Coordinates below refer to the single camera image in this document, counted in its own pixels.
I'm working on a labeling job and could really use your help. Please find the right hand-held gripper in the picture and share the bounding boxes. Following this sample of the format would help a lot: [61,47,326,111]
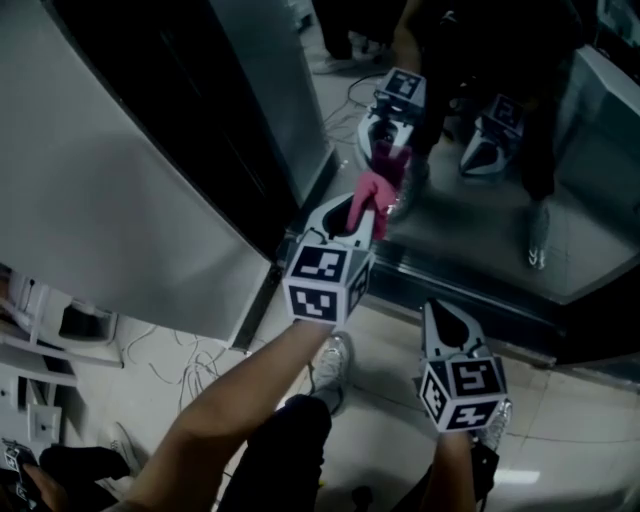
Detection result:
[417,298,509,434]

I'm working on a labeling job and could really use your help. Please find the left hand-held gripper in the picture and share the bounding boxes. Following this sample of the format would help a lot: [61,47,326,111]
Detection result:
[282,191,376,327]

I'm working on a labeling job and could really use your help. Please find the pink cloth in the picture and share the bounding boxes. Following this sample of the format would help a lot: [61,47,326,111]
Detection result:
[344,170,397,241]

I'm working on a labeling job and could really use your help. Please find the clear window glass pane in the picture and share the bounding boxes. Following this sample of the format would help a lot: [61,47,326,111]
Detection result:
[209,0,640,305]

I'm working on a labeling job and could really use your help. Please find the person's right forearm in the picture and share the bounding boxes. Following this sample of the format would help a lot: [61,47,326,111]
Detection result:
[433,429,482,512]

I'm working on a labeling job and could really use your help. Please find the person's left forearm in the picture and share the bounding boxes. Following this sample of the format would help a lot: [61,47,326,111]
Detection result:
[122,319,337,512]

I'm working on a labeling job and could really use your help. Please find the person's right silver sneaker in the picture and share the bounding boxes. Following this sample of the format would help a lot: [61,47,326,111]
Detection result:
[476,398,515,452]

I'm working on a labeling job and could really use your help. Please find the person's silver sneaker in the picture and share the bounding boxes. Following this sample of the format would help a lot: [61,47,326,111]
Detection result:
[306,331,352,417]
[476,398,515,452]

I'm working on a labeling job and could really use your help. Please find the person's left silver sneaker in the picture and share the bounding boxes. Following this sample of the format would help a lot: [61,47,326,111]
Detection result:
[306,331,352,417]

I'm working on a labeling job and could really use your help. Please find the person's black trousers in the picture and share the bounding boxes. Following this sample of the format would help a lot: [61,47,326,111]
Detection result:
[216,393,502,512]

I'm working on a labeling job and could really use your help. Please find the white shelf unit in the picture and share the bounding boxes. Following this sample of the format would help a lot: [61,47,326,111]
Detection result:
[0,263,122,452]

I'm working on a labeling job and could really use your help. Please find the white socket plate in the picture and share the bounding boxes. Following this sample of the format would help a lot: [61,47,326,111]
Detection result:
[27,404,64,447]

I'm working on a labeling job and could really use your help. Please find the tangle of white cables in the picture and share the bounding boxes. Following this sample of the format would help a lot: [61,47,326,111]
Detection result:
[126,323,237,412]

